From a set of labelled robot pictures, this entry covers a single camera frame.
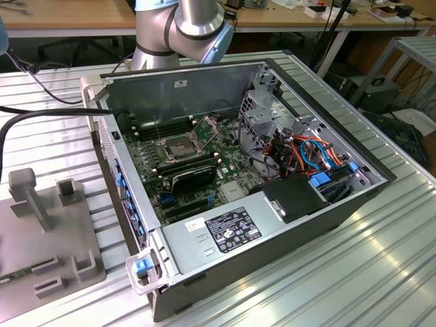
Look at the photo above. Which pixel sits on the black expansion slot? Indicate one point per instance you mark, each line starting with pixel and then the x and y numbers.
pixel 185 204
pixel 189 212

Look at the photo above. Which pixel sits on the black plastic shroud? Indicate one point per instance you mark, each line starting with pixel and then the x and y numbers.
pixel 293 197

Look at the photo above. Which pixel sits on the silver power supply unit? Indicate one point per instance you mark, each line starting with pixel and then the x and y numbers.
pixel 190 238

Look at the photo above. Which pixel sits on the wooden desk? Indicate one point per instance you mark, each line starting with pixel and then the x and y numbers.
pixel 279 17
pixel 68 17

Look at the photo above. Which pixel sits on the green RAM stick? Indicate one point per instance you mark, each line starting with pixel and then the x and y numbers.
pixel 6 278

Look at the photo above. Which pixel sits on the white box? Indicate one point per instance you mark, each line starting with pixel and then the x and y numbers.
pixel 323 13

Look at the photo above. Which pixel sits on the metal locking lever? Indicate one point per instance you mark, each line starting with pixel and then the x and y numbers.
pixel 157 127

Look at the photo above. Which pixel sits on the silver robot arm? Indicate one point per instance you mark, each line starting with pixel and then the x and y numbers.
pixel 194 20

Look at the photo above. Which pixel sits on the blue release latch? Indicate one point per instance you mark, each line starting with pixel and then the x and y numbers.
pixel 142 266

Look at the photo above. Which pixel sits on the CPU socket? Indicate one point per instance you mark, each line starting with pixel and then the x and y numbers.
pixel 178 148

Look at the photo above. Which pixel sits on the black graphics card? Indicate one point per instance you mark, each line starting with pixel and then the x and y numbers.
pixel 194 180

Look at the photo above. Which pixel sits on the grey parts rack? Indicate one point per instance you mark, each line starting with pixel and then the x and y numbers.
pixel 34 238

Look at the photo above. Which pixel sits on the green motherboard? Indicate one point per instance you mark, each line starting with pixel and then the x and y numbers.
pixel 235 170

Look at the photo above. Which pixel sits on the silver metal drive cage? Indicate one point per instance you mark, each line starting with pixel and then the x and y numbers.
pixel 262 119

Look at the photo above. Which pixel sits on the black RAM slot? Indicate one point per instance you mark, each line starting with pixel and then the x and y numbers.
pixel 170 171
pixel 163 121
pixel 165 133
pixel 187 164
pixel 163 129
pixel 163 125
pixel 185 160

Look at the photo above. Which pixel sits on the open dark PC case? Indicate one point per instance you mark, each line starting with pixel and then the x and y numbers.
pixel 177 98

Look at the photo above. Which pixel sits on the silver chipset heatsink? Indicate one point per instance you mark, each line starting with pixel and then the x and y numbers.
pixel 233 191

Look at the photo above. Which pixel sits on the hard disk in blue carrier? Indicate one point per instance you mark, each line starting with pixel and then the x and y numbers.
pixel 322 180

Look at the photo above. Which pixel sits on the blue expansion slot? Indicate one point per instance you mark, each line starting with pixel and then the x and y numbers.
pixel 165 197

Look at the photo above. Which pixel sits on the metal slat shelf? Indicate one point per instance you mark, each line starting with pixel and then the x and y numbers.
pixel 419 47

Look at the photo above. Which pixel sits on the black chair base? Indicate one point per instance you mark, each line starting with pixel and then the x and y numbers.
pixel 78 46

